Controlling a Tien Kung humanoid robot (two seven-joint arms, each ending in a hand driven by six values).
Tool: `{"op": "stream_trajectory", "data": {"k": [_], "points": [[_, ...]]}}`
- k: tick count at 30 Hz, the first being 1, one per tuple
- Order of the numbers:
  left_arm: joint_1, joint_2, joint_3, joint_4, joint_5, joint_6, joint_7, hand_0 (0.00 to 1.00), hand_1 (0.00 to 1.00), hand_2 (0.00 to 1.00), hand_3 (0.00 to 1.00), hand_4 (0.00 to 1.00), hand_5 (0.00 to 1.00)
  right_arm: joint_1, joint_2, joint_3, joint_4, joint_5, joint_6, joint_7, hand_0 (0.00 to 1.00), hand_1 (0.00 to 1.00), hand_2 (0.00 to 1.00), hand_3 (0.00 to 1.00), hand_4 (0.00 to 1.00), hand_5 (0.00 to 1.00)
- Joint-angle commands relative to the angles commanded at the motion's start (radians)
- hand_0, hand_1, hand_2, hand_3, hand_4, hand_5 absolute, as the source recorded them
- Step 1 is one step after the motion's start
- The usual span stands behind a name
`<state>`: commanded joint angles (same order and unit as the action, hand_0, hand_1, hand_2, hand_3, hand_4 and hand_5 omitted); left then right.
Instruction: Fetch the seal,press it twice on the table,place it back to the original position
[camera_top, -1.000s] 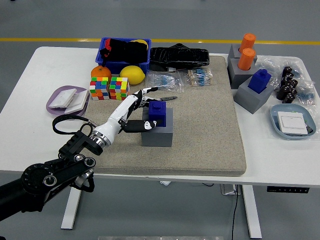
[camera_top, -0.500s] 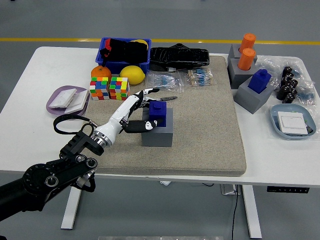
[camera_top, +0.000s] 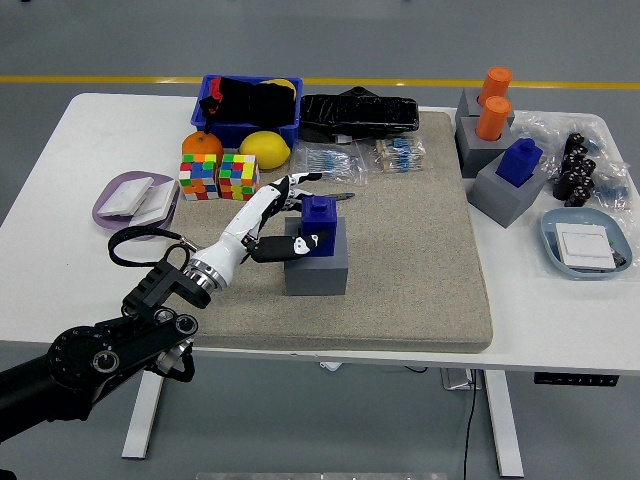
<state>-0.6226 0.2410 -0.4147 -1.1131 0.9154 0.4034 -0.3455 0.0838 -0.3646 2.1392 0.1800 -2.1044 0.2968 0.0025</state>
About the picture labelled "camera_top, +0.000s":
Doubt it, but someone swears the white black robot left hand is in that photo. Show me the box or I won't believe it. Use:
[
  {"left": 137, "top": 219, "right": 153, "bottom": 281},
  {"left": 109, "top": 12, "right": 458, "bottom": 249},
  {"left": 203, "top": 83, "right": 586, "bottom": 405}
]
[{"left": 191, "top": 170, "right": 330, "bottom": 290}]

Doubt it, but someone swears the blue square seal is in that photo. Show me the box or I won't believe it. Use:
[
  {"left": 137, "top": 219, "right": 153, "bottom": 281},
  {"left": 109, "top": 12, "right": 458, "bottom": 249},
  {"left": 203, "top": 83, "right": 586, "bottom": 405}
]
[
  {"left": 494, "top": 138, "right": 544, "bottom": 189},
  {"left": 300, "top": 196, "right": 339, "bottom": 259}
]

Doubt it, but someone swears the grey seal holder block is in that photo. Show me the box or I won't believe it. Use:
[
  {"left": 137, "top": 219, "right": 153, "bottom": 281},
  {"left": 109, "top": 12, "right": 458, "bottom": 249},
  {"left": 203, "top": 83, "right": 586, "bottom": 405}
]
[
  {"left": 282, "top": 215, "right": 349, "bottom": 297},
  {"left": 467, "top": 149, "right": 549, "bottom": 230},
  {"left": 455, "top": 88, "right": 516, "bottom": 126},
  {"left": 453, "top": 116, "right": 513, "bottom": 179}
]

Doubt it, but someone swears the orange cylinder seal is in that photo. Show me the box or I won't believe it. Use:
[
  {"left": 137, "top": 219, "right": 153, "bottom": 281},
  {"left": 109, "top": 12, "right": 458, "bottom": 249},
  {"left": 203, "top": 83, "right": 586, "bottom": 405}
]
[
  {"left": 474, "top": 95, "right": 513, "bottom": 142},
  {"left": 478, "top": 66, "right": 514, "bottom": 106}
]

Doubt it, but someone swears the multicolour puzzle cube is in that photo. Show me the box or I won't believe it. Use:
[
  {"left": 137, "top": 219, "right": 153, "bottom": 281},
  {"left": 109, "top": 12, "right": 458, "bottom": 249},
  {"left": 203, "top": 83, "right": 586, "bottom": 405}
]
[
  {"left": 178, "top": 153, "right": 220, "bottom": 202},
  {"left": 217, "top": 153, "right": 261, "bottom": 202}
]

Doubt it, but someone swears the yellow lemon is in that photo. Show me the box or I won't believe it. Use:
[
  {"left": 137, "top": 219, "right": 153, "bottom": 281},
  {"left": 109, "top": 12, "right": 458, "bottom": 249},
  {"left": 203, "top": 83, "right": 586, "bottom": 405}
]
[{"left": 238, "top": 131, "right": 292, "bottom": 169}]

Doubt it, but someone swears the orange fruit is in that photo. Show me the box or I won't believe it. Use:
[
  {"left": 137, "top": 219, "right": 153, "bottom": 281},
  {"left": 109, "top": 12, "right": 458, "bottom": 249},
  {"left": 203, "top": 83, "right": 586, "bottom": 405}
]
[{"left": 181, "top": 131, "right": 225, "bottom": 161}]

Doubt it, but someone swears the blue plastic bin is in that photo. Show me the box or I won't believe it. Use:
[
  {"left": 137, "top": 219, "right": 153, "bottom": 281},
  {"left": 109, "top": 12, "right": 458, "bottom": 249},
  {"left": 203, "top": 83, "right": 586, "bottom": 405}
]
[{"left": 190, "top": 74, "right": 304, "bottom": 150}]

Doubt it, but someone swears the clear bag of blue resistors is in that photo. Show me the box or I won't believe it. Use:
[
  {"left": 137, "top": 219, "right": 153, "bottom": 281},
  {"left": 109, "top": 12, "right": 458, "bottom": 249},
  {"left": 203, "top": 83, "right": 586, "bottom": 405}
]
[{"left": 289, "top": 143, "right": 370, "bottom": 187}]

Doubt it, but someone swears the purple tray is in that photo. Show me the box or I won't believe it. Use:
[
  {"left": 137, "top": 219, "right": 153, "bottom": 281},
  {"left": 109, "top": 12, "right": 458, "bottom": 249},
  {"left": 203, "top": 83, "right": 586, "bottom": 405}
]
[{"left": 91, "top": 170, "right": 181, "bottom": 241}]

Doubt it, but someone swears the black cloth bag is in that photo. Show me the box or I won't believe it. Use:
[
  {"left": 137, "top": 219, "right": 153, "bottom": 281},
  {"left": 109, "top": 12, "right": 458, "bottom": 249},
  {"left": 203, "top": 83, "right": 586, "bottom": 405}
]
[{"left": 199, "top": 75, "right": 297, "bottom": 126}]

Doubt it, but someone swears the grey-brown fabric mat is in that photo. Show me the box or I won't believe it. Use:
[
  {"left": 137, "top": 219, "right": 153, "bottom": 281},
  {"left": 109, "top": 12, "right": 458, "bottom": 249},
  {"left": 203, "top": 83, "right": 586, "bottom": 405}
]
[{"left": 147, "top": 110, "right": 494, "bottom": 354}]

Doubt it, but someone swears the black wrapped flat package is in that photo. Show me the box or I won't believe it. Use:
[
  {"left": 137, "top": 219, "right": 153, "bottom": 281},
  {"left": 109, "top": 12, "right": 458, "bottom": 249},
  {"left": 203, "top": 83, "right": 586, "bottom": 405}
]
[{"left": 298, "top": 85, "right": 420, "bottom": 143}]

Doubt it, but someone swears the clear bag of taped resistors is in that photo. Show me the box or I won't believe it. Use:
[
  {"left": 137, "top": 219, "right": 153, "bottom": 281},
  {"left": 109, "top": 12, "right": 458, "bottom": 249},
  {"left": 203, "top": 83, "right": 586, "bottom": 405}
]
[{"left": 360, "top": 135, "right": 429, "bottom": 174}]

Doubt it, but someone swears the white table leg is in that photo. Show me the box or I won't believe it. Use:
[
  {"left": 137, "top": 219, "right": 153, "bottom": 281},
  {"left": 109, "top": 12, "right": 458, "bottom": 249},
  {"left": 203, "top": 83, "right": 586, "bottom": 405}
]
[
  {"left": 121, "top": 352, "right": 170, "bottom": 460},
  {"left": 482, "top": 369, "right": 525, "bottom": 478}
]

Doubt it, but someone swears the grey box under table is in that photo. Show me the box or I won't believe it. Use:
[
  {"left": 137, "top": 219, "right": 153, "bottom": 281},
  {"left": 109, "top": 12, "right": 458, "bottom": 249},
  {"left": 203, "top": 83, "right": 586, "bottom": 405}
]
[{"left": 439, "top": 367, "right": 484, "bottom": 391}]

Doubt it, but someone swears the clear plastic bag of parts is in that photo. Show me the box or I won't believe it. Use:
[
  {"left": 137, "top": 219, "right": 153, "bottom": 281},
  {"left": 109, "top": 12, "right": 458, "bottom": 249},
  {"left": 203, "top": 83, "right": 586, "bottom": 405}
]
[{"left": 513, "top": 110, "right": 632, "bottom": 212}]

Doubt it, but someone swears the light blue tray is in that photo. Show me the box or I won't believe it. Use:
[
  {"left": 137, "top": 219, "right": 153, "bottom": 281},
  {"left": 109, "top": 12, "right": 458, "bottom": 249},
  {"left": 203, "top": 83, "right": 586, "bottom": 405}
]
[{"left": 540, "top": 207, "right": 634, "bottom": 280}]

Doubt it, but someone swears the black table height controller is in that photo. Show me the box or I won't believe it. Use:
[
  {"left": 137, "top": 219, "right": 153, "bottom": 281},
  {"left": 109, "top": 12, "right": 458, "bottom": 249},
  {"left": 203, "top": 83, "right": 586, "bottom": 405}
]
[{"left": 532, "top": 371, "right": 619, "bottom": 387}]

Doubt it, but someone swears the white switch panel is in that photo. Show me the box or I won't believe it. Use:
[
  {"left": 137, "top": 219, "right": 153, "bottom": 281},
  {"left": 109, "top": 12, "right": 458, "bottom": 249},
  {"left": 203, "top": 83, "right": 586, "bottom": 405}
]
[
  {"left": 554, "top": 222, "right": 617, "bottom": 272},
  {"left": 97, "top": 176, "right": 155, "bottom": 219},
  {"left": 128, "top": 179, "right": 180, "bottom": 230}
]

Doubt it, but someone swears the red strap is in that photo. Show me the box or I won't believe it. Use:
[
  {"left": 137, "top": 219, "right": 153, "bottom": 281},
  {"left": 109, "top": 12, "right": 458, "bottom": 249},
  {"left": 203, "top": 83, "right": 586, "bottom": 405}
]
[{"left": 207, "top": 78, "right": 223, "bottom": 118}]

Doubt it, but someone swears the black power cable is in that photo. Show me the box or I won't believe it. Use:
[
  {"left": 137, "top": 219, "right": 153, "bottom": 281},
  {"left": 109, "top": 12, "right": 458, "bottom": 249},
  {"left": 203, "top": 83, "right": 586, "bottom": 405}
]
[{"left": 462, "top": 368, "right": 481, "bottom": 480}]

